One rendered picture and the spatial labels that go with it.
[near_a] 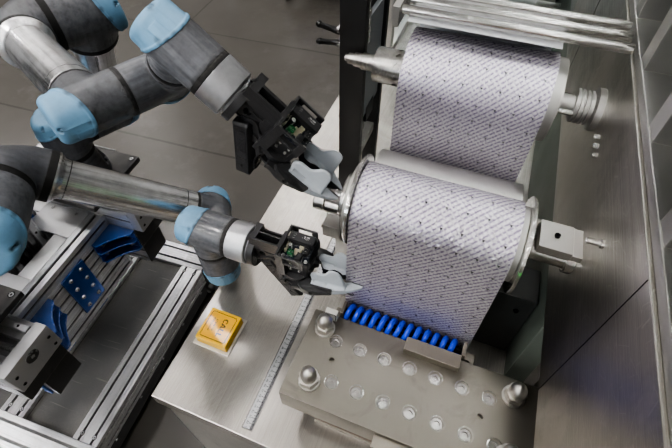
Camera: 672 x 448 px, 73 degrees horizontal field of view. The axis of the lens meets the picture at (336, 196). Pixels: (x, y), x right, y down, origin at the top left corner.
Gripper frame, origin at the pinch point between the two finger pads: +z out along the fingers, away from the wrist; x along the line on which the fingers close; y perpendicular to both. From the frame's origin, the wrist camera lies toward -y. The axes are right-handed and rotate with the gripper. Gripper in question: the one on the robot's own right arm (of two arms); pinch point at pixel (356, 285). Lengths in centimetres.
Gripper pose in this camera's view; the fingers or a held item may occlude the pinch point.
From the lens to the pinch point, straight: 81.7
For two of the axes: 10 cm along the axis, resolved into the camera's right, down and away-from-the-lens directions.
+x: 3.6, -7.0, 6.2
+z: 9.3, 2.7, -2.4
